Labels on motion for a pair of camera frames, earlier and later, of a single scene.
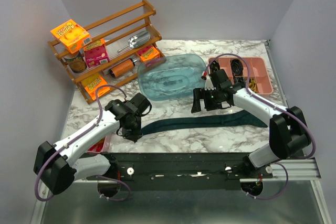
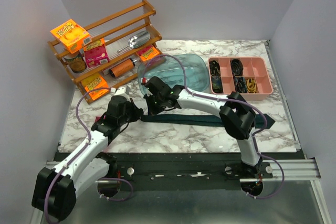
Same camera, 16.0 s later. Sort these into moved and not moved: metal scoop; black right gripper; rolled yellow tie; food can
Moved: black right gripper
Not moved: rolled yellow tie; food can; metal scoop
